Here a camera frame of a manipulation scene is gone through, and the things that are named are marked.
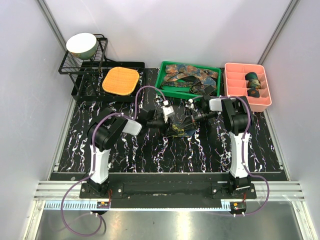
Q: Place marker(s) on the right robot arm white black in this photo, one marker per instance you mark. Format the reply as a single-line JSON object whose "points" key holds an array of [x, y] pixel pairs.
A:
{"points": [[237, 118]]}

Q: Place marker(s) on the black wire dish rack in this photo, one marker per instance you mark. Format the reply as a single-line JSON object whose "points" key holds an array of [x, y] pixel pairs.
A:
{"points": [[87, 75]]}

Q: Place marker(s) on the green plastic bin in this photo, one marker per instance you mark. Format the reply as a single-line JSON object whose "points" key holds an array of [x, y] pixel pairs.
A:
{"points": [[185, 95]]}

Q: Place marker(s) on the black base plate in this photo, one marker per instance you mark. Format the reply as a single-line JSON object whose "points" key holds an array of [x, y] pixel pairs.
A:
{"points": [[168, 191]]}

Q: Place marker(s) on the dark patterned tie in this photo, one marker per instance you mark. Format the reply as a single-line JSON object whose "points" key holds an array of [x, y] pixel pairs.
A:
{"points": [[191, 85]]}

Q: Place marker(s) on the blue yellow floral tie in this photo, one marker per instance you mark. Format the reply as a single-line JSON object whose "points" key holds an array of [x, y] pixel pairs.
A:
{"points": [[180, 130]]}

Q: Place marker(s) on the orange woven square mat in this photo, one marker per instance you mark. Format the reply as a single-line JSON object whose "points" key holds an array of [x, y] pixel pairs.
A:
{"points": [[120, 81]]}

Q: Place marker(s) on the pink divided organizer box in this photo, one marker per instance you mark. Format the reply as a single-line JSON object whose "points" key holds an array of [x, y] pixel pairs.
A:
{"points": [[235, 84]]}

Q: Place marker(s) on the white green ceramic bowl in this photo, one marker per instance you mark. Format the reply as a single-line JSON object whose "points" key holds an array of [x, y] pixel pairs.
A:
{"points": [[82, 45]]}

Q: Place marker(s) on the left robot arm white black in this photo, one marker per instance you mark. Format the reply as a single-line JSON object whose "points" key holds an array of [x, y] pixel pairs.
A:
{"points": [[104, 131]]}

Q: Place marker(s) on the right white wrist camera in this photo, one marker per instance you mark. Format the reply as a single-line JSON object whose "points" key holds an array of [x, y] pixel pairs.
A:
{"points": [[190, 105]]}

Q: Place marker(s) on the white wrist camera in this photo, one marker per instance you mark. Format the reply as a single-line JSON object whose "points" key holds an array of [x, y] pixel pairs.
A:
{"points": [[167, 110], [190, 105]]}

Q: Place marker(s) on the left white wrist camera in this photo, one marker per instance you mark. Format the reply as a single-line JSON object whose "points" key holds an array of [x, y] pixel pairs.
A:
{"points": [[167, 110]]}

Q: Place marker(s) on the rolled dark green tie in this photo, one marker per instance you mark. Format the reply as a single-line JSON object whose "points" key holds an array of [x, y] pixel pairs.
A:
{"points": [[250, 76]]}

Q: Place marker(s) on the orange teal patterned tie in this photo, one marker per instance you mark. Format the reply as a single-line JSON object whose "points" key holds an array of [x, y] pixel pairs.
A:
{"points": [[175, 72]]}

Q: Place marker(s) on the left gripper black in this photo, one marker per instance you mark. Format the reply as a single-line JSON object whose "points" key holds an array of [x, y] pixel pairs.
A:
{"points": [[164, 128]]}

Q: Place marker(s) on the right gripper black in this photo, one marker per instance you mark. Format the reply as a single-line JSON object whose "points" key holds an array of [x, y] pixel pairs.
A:
{"points": [[188, 124]]}

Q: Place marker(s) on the rolled black orange tie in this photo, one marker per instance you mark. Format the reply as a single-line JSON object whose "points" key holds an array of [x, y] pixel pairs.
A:
{"points": [[253, 92]]}

